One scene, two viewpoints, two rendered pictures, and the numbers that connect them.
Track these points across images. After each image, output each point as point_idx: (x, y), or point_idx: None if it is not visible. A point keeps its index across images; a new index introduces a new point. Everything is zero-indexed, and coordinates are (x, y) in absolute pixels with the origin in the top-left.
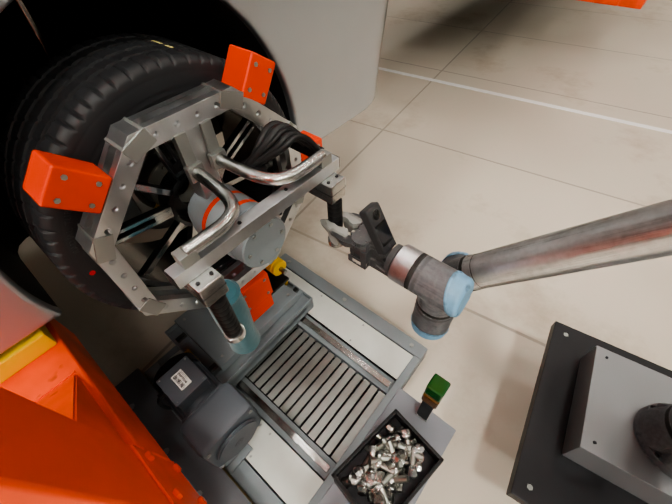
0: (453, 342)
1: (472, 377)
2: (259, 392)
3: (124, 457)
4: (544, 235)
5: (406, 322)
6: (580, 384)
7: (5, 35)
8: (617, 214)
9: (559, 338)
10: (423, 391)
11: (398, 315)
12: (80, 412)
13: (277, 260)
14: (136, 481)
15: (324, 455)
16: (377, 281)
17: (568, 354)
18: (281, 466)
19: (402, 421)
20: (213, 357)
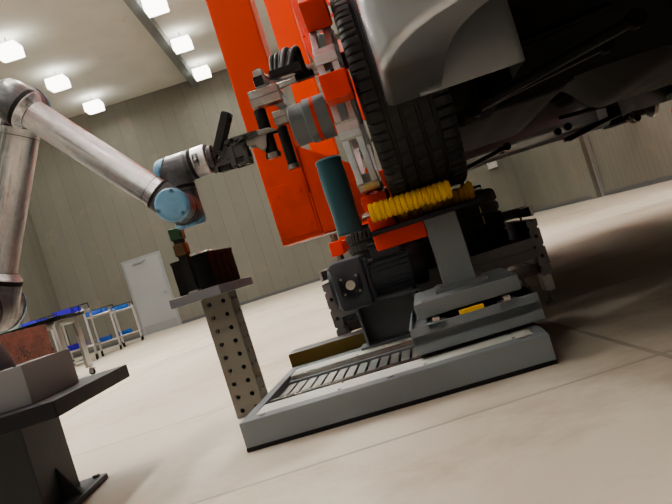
0: (210, 476)
1: (173, 478)
2: (396, 350)
3: (286, 166)
4: (105, 143)
5: (295, 447)
6: (46, 381)
7: None
8: (68, 120)
9: (54, 398)
10: (235, 445)
11: (312, 443)
12: (319, 156)
13: (372, 204)
14: (271, 166)
15: (302, 378)
16: (384, 433)
17: (47, 399)
18: (330, 361)
19: (201, 259)
20: (428, 289)
